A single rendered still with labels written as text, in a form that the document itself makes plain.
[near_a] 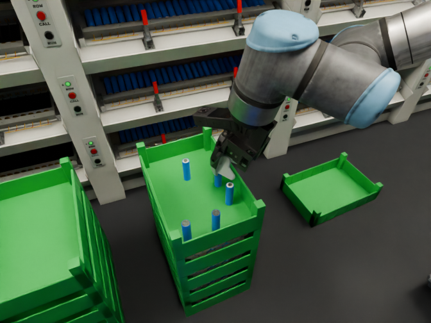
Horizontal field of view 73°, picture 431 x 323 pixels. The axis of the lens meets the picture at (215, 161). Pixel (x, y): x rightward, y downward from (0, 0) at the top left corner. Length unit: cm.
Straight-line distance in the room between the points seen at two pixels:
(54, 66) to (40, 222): 38
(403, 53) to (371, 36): 6
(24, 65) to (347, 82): 73
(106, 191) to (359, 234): 90
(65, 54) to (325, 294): 96
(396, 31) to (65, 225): 73
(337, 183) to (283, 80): 87
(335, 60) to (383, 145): 113
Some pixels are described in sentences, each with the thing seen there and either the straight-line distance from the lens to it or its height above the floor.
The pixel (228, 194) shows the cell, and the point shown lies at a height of 36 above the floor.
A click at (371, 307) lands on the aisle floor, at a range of 103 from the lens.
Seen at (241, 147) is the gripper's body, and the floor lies 51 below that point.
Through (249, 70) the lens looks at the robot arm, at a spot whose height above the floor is 67.
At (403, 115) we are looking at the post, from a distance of 172.
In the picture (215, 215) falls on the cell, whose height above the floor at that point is 39.
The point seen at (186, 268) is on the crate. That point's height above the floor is 28.
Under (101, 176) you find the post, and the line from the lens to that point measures 108.
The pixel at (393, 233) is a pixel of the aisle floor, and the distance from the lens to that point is 120.
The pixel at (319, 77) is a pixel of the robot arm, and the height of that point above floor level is 68.
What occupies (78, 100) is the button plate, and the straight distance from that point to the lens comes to 90.
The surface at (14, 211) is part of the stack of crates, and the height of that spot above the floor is 32.
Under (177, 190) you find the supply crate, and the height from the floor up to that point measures 32.
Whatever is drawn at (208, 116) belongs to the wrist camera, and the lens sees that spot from 58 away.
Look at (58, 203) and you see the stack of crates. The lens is 79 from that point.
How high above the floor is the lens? 88
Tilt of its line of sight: 44 degrees down
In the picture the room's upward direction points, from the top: straight up
